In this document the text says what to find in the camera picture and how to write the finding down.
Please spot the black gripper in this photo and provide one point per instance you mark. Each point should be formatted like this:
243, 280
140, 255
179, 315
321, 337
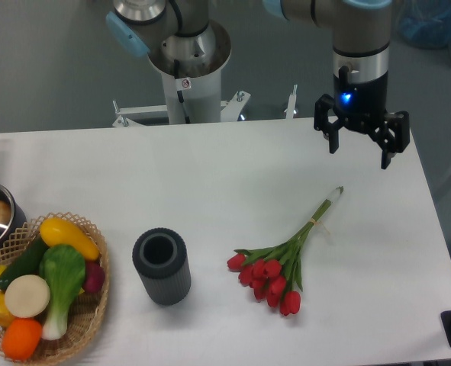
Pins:
361, 107

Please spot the red tulip bouquet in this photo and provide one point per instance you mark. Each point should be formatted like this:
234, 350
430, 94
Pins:
275, 273

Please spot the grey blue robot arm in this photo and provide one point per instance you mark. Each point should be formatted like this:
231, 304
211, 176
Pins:
361, 29

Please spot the blue plastic bag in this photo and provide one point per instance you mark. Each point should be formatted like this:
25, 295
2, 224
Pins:
425, 24

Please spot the dark grey ribbed vase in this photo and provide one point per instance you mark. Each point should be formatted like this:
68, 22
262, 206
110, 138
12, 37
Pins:
160, 258

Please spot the purple red radish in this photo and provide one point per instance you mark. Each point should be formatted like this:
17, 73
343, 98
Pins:
94, 278

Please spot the yellow squash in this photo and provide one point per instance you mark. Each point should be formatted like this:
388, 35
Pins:
56, 231

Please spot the green bok choy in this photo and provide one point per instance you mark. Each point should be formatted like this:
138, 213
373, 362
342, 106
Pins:
63, 269

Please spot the dark green cucumber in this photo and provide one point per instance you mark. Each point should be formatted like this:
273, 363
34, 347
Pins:
27, 263

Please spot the woven wicker basket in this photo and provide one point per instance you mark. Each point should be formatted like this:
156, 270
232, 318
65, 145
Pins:
86, 312

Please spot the orange fruit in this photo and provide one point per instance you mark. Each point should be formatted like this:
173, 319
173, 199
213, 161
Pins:
21, 339

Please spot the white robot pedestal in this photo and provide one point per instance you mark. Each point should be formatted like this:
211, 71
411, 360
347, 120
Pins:
191, 73

